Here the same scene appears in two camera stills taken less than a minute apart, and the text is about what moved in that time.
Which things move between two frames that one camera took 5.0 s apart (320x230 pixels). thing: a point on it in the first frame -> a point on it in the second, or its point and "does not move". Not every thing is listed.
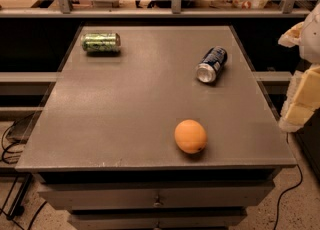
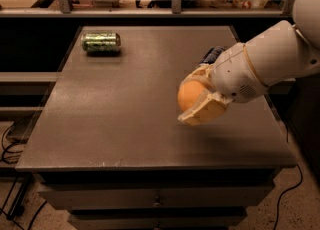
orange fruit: x=190 y=136 -> x=188 y=94
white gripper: x=310 y=39 -> x=235 y=72
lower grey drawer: x=202 y=221 does not move
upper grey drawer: x=155 y=195 does not move
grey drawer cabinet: x=156 y=128 does not move
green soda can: x=101 y=42 does not move
